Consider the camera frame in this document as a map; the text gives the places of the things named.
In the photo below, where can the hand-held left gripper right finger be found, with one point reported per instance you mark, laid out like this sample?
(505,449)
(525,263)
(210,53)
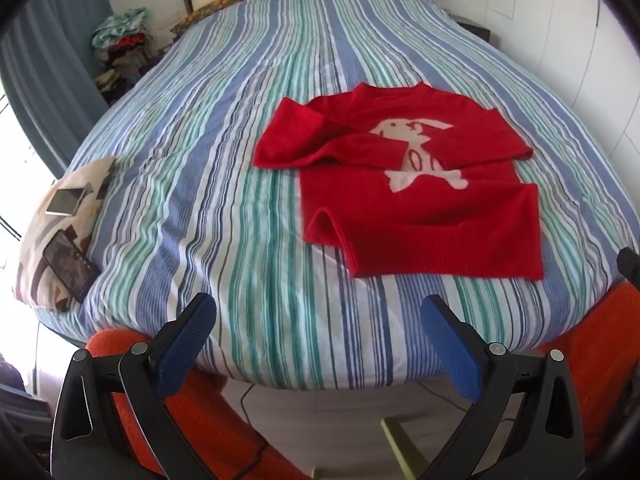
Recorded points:
(452,347)

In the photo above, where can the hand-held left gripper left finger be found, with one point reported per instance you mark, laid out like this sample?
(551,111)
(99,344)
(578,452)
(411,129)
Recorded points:
(182,347)

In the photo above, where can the red sweater with white rabbit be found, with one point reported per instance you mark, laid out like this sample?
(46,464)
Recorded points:
(425,212)

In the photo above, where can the pile of mixed clothes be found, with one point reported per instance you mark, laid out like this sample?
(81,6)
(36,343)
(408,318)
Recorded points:
(122,55)

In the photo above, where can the orange bed cover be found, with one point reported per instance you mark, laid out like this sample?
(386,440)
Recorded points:
(600,345)

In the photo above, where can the green plastic stand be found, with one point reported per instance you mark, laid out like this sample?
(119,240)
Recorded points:
(402,447)

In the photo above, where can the black smartphone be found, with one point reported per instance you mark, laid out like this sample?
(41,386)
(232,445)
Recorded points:
(71,265)

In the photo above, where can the blue green striped bedspread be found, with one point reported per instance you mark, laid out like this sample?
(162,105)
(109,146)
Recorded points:
(210,210)

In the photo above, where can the brown patterned cushion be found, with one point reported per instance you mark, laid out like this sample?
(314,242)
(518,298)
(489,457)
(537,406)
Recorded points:
(36,262)

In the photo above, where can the silver smartphone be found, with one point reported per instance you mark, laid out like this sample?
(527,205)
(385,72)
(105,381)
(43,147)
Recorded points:
(65,201)

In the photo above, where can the dark nightstand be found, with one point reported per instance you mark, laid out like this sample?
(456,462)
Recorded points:
(475,27)

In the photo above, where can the blue curtain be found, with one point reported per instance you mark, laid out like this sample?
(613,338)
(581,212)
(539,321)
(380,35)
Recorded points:
(45,65)

